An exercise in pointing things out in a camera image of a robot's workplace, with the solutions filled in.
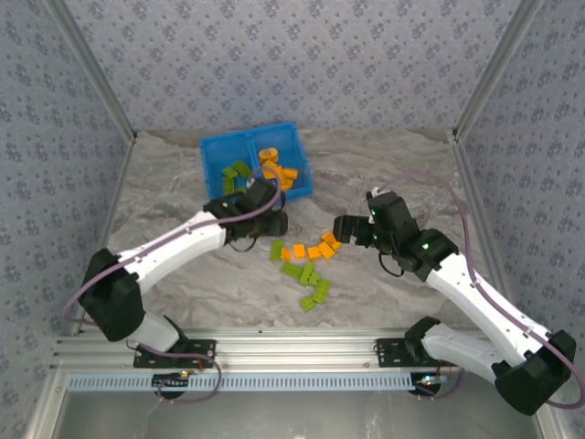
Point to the green lego plate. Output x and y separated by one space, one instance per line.
242 168

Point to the small green lego brick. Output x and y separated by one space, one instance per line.
308 303

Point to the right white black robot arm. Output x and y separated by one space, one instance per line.
480 302

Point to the orange round lego piece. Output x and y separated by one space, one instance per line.
268 153

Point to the grey metal lower panel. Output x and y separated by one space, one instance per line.
297 416

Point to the aluminium frame post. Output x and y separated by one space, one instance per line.
93 68
496 68

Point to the blue two-compartment plastic bin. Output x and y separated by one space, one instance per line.
219 153

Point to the small lit circuit board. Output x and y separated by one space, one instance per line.
184 374
432 379

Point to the wide aluminium mounting rail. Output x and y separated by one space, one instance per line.
297 347

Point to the small black bracket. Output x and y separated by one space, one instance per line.
169 383
425 386

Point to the aluminium side rail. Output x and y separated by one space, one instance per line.
477 206
121 180

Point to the large green lego brick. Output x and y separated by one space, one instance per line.
309 274

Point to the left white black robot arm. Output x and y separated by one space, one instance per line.
183 242

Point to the small orange lego brick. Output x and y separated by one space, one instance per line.
286 253

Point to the orange lego window frame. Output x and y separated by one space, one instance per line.
273 173

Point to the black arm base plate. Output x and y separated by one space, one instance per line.
390 352
201 350

